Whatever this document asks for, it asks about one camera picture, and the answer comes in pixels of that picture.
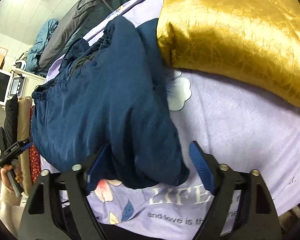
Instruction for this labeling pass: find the navy blue padded jacket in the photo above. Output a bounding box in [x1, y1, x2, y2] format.
[31, 16, 189, 189]

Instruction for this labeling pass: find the cream sleeve forearm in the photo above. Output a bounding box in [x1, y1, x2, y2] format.
[0, 184, 24, 238]

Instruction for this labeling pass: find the person left hand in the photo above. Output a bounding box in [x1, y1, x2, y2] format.
[0, 165, 23, 191]

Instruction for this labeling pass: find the black quilted folded garment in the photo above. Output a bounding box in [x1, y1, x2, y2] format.
[4, 95, 19, 147]

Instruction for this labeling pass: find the red floral folded cloth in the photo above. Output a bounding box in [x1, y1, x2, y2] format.
[28, 106, 42, 185]

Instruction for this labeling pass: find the tan folded garment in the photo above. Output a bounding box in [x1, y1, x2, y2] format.
[17, 96, 33, 196]

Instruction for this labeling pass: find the white appliance with display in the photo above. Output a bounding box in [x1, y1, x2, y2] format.
[8, 76, 26, 98]

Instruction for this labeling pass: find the white framed monitor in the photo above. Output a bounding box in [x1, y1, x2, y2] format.
[0, 69, 13, 106]

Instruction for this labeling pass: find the purple floral bed sheet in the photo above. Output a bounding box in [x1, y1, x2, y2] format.
[46, 0, 300, 239]

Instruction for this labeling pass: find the light blue crumpled cloth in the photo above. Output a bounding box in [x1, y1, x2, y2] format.
[25, 19, 59, 77]

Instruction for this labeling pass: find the golden yellow shiny garment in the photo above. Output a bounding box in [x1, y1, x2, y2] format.
[157, 0, 300, 108]

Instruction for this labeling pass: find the grey blanket on bed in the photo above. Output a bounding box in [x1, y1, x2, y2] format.
[38, 0, 113, 69]

